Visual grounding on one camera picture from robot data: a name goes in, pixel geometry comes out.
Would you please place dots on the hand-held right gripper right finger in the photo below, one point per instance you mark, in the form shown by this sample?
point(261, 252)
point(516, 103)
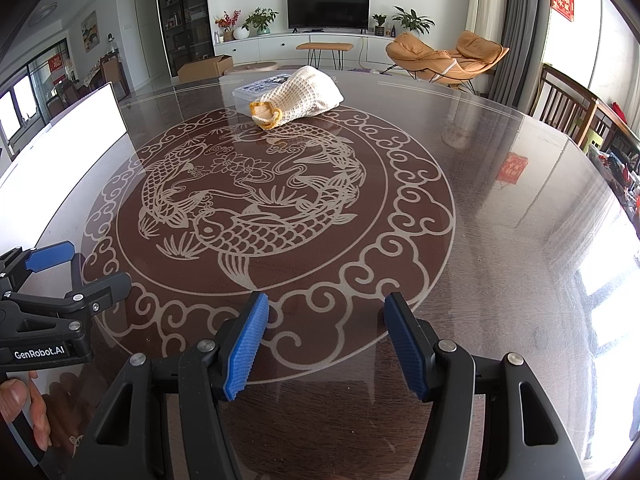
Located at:
point(407, 350)

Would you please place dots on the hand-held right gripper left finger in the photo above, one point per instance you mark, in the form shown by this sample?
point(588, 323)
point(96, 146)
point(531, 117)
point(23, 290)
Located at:
point(245, 350)

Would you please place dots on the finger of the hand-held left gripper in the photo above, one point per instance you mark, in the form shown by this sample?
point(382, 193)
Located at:
point(47, 257)
point(102, 292)

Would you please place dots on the white cardboard box container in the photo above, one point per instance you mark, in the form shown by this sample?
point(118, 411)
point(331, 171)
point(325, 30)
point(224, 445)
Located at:
point(75, 120)

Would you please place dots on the person's left hand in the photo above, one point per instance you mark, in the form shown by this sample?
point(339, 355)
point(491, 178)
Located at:
point(17, 402)

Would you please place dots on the red door decoration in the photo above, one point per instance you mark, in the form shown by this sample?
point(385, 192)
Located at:
point(55, 63)

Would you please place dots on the dining table with chairs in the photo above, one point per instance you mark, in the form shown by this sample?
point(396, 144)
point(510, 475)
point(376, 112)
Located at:
point(107, 72)

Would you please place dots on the round ceiling lamp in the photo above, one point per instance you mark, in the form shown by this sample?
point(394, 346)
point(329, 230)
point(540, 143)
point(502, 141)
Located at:
point(42, 15)

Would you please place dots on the brown cardboard box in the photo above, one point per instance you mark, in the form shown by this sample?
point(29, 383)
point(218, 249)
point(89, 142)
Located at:
point(202, 70)

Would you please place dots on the clear plastic box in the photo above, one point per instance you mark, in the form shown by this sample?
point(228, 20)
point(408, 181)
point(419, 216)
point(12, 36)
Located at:
point(250, 92)

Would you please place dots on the cream knit bag yellow trim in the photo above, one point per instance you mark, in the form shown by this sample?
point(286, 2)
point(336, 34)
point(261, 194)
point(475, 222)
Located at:
point(305, 95)

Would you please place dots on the beige pet bed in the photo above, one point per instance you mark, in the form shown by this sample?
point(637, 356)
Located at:
point(250, 67)

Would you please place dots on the dark glass display cabinet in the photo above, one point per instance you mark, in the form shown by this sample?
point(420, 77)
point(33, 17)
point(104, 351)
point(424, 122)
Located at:
point(182, 15)

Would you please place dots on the purple round rug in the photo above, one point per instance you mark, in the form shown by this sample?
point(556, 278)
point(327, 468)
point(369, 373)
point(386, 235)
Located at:
point(372, 69)

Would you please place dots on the cluttered wooden bench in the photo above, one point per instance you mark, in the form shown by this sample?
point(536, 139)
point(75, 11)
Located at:
point(615, 155)

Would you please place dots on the orange lounge chair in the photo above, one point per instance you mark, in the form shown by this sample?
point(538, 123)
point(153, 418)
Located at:
point(430, 57)

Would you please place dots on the white round vase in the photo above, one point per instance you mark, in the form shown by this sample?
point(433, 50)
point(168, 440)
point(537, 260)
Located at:
point(240, 33)

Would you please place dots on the wooden slat chair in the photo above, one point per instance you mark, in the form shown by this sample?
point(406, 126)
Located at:
point(562, 100)

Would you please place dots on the red flowers in vase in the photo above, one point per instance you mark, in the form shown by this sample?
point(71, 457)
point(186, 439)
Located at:
point(227, 22)

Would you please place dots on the white television cabinet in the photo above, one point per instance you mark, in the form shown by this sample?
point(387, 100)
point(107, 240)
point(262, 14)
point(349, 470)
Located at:
point(270, 47)

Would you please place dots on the orange bench stool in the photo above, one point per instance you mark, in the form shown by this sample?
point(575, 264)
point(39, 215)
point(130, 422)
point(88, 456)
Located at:
point(324, 46)

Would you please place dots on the green bushy potted plant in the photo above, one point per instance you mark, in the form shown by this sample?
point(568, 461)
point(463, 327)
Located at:
point(260, 20)

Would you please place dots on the small potted plant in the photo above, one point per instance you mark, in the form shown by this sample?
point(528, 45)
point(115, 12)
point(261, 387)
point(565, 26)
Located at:
point(379, 24)

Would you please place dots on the broad leaf potted plant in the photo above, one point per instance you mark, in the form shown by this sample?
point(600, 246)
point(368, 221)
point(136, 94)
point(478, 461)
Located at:
point(412, 20)

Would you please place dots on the grey curtain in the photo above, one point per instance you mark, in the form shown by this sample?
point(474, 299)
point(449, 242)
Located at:
point(525, 25)

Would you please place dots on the flat screen television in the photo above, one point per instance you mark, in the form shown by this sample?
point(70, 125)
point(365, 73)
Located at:
point(327, 9)

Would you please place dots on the covered standing air conditioner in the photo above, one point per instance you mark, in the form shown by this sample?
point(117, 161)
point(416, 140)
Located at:
point(487, 0)

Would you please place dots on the wall painting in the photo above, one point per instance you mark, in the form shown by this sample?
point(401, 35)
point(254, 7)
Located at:
point(89, 30)

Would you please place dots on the red wall hanging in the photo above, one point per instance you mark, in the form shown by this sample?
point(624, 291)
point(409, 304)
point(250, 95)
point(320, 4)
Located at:
point(563, 0)

